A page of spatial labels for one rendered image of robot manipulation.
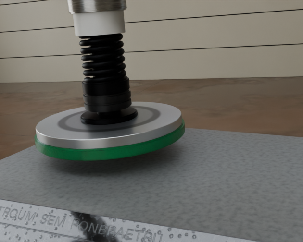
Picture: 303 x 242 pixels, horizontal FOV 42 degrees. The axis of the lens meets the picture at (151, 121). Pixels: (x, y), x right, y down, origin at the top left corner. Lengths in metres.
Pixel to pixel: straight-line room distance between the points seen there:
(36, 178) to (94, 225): 0.15
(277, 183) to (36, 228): 0.28
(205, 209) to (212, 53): 6.21
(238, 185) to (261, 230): 0.10
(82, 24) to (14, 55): 7.76
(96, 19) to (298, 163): 0.32
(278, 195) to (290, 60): 6.06
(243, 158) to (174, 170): 0.10
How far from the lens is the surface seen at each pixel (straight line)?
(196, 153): 0.58
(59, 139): 0.51
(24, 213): 0.49
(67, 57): 7.62
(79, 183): 0.51
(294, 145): 0.61
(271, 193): 0.46
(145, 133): 0.50
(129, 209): 0.43
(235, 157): 0.56
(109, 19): 0.54
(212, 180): 0.49
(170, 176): 0.50
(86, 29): 0.54
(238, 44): 6.52
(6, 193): 0.53
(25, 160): 0.63
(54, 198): 0.49
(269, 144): 0.61
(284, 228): 0.39
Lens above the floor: 1.06
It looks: 15 degrees down
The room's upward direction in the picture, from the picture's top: 5 degrees counter-clockwise
